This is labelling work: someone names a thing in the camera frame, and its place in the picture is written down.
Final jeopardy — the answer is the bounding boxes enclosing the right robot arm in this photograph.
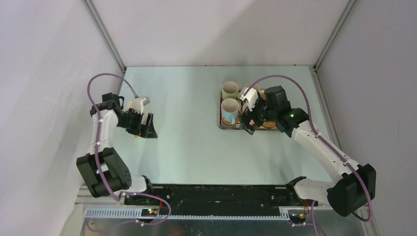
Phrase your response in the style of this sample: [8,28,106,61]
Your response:
[239,86,376,217]

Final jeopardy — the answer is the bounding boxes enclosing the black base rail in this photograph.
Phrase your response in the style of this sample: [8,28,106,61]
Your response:
[125,184,318,217]

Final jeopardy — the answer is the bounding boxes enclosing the metal tray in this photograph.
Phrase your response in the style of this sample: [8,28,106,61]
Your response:
[217,89,278,132]

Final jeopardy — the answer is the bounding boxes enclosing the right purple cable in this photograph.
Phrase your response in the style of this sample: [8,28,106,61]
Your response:
[242,74,374,236]

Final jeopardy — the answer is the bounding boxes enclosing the pink cup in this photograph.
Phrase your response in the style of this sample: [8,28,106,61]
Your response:
[242,83,261,92]

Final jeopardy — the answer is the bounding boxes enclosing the woven coaster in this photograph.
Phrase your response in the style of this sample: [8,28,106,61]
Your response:
[262,121,276,129]

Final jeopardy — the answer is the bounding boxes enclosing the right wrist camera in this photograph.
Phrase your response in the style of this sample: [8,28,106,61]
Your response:
[238,87,259,112]

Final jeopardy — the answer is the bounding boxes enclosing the light wood coaster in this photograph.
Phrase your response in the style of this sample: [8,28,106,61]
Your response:
[221,119,238,126]

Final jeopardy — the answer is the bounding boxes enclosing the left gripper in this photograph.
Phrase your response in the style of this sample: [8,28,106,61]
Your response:
[116,108,157,138]

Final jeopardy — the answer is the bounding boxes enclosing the green cup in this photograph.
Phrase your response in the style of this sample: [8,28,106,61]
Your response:
[221,81,239,100]

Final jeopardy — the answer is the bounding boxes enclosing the blue mug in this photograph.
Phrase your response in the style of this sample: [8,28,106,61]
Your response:
[221,98,240,122]

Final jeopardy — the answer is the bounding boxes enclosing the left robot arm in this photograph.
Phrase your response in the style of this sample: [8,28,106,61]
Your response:
[76,93,158,198]

